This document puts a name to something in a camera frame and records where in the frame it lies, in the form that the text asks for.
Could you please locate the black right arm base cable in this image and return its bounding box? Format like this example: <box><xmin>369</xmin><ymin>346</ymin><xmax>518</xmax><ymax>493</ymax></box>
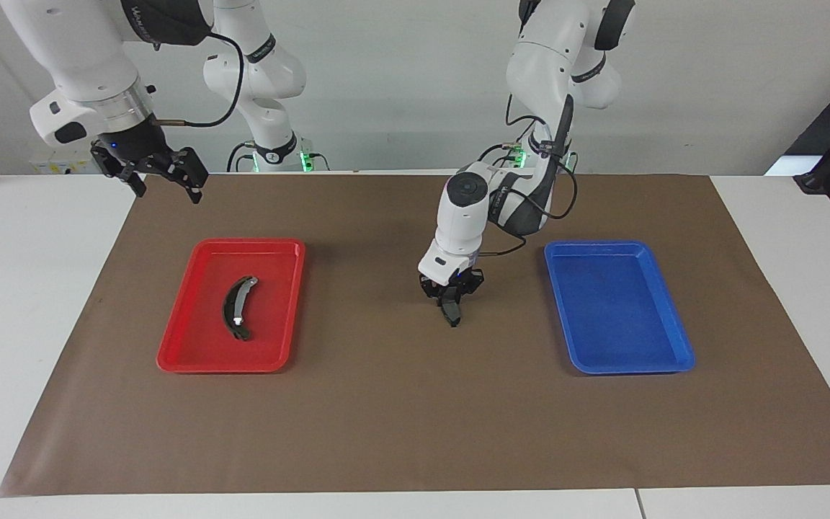
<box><xmin>226</xmin><ymin>141</ymin><xmax>256</xmax><ymax>172</ymax></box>

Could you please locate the brown table mat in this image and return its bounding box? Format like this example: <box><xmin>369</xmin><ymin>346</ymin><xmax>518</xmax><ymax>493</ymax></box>
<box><xmin>0</xmin><ymin>173</ymin><xmax>830</xmax><ymax>498</ymax></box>

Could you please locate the red plastic tray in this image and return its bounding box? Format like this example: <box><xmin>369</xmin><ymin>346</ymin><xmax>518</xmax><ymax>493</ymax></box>
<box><xmin>156</xmin><ymin>239</ymin><xmax>306</xmax><ymax>373</ymax></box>

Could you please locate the black left arm base cable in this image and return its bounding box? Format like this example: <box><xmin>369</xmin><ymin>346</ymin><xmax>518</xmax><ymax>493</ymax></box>
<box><xmin>476</xmin><ymin>141</ymin><xmax>531</xmax><ymax>171</ymax></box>

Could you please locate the curved black brake shoe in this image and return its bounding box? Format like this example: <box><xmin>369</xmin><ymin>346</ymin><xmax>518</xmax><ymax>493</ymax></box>
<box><xmin>222</xmin><ymin>276</ymin><xmax>259</xmax><ymax>342</ymax></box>

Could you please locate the white wall box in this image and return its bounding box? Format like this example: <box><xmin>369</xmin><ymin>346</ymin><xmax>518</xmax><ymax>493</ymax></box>
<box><xmin>30</xmin><ymin>144</ymin><xmax>104</xmax><ymax>175</ymax></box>

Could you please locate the blue plastic tray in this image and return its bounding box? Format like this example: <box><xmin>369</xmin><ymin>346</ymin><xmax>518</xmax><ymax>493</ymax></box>
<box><xmin>544</xmin><ymin>241</ymin><xmax>696</xmax><ymax>375</ymax></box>

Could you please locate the black arm base cable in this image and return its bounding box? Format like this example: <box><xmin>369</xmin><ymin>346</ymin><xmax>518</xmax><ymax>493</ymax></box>
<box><xmin>226</xmin><ymin>141</ymin><xmax>256</xmax><ymax>172</ymax></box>
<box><xmin>476</xmin><ymin>141</ymin><xmax>531</xmax><ymax>171</ymax></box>

